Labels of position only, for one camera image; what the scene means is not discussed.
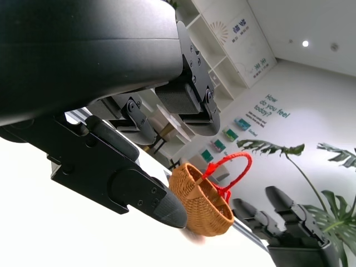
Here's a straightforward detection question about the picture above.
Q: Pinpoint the white shelf unit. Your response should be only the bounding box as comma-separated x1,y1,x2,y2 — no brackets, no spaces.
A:
169,0,240,156

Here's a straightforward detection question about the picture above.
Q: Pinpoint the metal table edge rail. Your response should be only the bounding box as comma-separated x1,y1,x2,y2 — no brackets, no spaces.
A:
233,218,270,253

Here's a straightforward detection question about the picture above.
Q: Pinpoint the monstera plant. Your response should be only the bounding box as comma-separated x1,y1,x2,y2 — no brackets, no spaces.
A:
236,139,356,267

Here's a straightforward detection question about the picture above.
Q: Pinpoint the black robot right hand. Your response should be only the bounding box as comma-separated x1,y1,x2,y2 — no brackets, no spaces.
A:
231,185,339,267

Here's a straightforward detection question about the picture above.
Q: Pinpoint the round white side table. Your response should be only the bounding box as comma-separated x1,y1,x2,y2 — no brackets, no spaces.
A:
144,104,193,154

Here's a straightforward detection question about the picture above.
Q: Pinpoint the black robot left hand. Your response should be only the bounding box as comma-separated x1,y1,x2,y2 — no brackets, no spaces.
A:
0,0,221,229

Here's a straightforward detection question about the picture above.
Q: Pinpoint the green wall card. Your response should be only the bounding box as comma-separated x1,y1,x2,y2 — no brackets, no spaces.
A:
209,139,226,152
200,149,215,162
222,128,239,141
233,118,251,132

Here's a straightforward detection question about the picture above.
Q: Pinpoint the white printed wall panel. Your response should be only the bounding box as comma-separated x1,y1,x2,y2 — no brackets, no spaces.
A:
200,0,276,89

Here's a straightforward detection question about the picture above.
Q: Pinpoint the wicker basket with red handle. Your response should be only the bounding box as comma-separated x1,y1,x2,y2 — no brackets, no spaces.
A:
169,151,253,238

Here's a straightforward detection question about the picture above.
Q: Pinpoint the beige upholstered seat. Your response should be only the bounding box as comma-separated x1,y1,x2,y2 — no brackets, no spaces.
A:
188,155,232,184

